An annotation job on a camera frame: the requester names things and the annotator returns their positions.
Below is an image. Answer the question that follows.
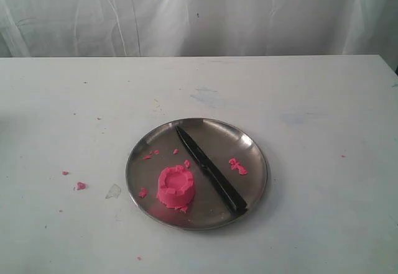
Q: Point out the pink crumb on table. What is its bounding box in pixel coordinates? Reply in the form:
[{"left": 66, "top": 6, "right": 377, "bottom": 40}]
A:
[{"left": 76, "top": 182, "right": 87, "bottom": 190}]

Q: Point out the pink clay lump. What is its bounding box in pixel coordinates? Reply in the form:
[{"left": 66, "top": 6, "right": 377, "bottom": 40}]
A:
[{"left": 156, "top": 165, "right": 195, "bottom": 212}]

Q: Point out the pink crumbs upper left plate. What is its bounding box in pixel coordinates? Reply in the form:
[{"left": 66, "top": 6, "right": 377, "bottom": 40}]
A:
[{"left": 142, "top": 150, "right": 160, "bottom": 160}]

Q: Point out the pink smear crumb on plate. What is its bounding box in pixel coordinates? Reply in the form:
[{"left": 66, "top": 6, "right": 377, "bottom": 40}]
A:
[{"left": 228, "top": 158, "right": 248, "bottom": 175}]

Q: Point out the white curtain backdrop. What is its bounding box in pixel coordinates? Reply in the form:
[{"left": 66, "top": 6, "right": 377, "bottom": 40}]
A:
[{"left": 1, "top": 0, "right": 397, "bottom": 59}]

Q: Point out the round steel plate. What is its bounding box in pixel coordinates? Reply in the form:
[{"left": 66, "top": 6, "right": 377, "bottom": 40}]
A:
[{"left": 126, "top": 118, "right": 269, "bottom": 230}]

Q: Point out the black knife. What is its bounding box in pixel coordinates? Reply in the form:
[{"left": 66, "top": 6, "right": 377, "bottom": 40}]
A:
[{"left": 175, "top": 126, "right": 248, "bottom": 215}]

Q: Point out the clear tape scrap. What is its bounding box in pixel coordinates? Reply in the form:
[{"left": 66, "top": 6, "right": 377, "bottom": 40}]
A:
[{"left": 105, "top": 184, "right": 121, "bottom": 199}]

